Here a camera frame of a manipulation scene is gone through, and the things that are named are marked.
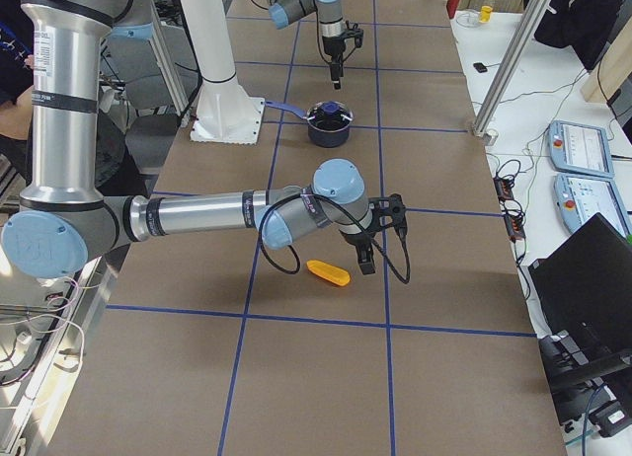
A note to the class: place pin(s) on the near blue teach pendant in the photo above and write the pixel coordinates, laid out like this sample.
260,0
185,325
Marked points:
580,197

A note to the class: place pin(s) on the aluminium frame post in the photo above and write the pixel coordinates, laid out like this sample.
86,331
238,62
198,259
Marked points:
528,24

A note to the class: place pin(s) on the yellow cup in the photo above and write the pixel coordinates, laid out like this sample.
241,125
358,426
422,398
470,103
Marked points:
485,14

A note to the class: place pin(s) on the person in dark clothes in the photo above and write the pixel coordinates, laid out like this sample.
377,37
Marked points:
17,78

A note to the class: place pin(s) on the blue teach pendant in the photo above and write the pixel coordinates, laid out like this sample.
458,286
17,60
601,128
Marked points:
580,197
579,148

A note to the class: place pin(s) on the glass pot lid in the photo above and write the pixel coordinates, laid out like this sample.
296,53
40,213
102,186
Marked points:
330,111

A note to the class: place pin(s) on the yellow corn cob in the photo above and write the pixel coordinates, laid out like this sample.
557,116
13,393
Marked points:
333,274

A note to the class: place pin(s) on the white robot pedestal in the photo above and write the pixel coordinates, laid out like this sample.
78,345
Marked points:
225,112

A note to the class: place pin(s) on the dark blue saucepan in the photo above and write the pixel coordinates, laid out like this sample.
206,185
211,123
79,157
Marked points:
326,134

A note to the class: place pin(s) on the far blue teach pendant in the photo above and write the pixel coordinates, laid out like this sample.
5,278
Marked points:
579,148

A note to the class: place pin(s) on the black laptop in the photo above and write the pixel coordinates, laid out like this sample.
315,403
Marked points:
584,286

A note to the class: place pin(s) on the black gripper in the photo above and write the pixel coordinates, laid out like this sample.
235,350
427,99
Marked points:
355,239
331,46

